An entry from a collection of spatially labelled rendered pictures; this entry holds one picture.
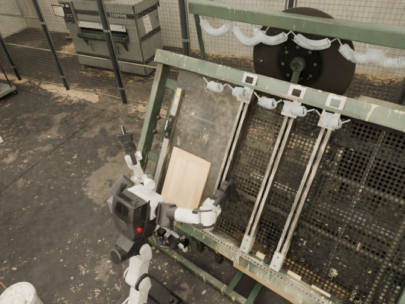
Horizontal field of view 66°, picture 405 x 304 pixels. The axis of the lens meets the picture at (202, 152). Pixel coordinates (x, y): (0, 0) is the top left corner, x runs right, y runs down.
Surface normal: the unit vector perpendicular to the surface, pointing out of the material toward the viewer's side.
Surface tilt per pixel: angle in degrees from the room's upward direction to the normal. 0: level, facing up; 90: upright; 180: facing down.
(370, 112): 58
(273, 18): 90
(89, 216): 0
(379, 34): 90
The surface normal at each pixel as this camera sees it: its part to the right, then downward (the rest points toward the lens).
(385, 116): -0.54, 0.05
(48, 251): -0.06, -0.77
